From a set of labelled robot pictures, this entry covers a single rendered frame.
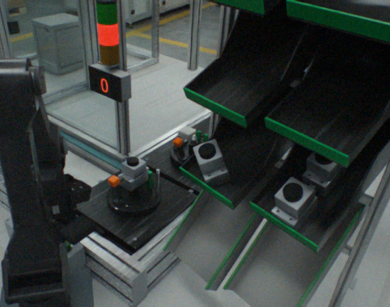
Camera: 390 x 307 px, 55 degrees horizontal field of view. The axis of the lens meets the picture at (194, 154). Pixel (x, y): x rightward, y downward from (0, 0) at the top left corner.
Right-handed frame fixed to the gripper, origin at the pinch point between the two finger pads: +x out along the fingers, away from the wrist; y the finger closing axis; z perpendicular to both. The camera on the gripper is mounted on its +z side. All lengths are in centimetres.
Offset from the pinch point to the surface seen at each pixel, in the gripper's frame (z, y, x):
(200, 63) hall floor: 337, 196, 99
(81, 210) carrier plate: 9.8, 5.3, 3.8
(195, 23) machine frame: 128, 58, -11
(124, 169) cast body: 19.3, -0.7, -6.6
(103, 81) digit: 30.4, 17.3, -20.5
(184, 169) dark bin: 13.6, -22.8, -19.9
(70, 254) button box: -0.3, -3.3, 4.9
